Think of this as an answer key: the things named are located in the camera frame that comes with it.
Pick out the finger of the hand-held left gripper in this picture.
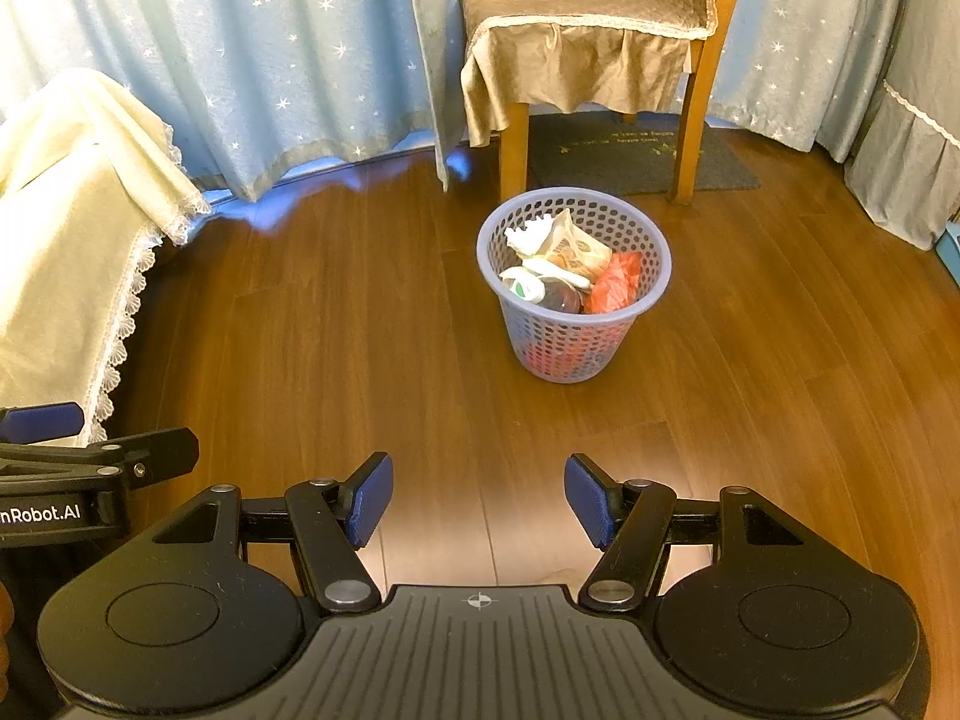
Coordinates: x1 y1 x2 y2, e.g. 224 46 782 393
0 402 85 442
0 426 201 494

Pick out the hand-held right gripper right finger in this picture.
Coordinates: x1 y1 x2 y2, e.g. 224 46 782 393
564 452 808 613

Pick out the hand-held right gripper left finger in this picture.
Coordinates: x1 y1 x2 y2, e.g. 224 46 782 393
154 451 395 613

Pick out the lavender plastic mesh basket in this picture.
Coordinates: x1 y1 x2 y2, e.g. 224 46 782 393
477 187 672 383

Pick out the red plastic bag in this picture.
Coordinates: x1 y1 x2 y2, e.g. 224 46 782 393
583 251 644 314

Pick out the white plastic spoon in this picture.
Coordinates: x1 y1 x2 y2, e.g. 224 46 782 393
525 259 593 290

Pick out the beige paper bag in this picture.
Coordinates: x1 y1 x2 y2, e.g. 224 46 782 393
536 210 612 280

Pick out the white tissue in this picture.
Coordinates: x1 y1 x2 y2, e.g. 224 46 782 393
504 219 557 256

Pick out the cream lace-edged cloth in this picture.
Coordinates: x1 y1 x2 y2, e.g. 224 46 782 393
0 67 212 447

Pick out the dark floor mat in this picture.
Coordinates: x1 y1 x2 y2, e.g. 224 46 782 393
525 114 762 196

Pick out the wooden table with beige cloth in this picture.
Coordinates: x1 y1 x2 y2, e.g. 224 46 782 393
459 0 781 205

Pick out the teal plastic item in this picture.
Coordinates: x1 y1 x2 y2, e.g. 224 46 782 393
934 221 960 275

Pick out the grey skirted furniture cover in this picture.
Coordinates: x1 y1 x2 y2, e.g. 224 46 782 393
844 0 960 252

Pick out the beige chair cover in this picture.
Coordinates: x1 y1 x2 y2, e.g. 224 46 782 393
459 0 781 147

